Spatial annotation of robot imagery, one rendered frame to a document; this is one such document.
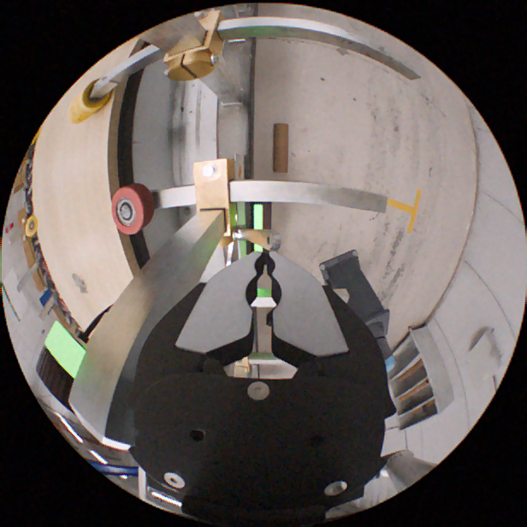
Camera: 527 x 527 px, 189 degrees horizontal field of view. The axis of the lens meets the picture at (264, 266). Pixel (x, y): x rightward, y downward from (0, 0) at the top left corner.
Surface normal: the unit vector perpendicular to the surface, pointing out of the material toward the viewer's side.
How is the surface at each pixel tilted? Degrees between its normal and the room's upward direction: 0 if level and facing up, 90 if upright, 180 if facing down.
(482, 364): 90
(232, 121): 0
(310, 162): 0
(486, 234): 90
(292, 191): 0
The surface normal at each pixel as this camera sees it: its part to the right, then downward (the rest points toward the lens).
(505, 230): -1.00, -0.07
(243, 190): -0.03, 0.55
